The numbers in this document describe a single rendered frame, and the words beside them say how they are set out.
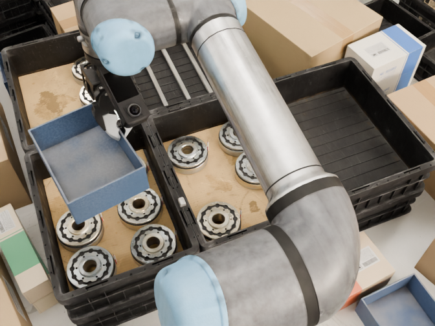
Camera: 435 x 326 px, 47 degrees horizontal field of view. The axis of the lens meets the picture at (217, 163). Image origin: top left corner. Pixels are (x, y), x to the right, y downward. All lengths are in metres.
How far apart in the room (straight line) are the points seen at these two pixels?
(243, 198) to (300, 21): 0.63
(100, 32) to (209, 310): 0.38
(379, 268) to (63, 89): 0.98
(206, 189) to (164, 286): 0.74
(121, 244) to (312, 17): 0.90
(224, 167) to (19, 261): 0.53
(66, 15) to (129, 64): 1.07
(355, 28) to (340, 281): 1.16
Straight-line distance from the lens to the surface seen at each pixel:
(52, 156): 1.06
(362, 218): 1.32
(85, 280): 1.13
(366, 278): 1.24
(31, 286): 1.20
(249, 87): 0.63
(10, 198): 1.43
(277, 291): 0.51
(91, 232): 1.18
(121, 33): 0.67
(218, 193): 1.24
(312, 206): 0.55
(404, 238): 1.40
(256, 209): 1.21
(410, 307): 1.32
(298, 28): 1.58
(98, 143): 1.05
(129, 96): 0.85
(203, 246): 1.05
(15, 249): 1.26
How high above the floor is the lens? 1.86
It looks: 53 degrees down
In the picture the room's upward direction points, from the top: straight up
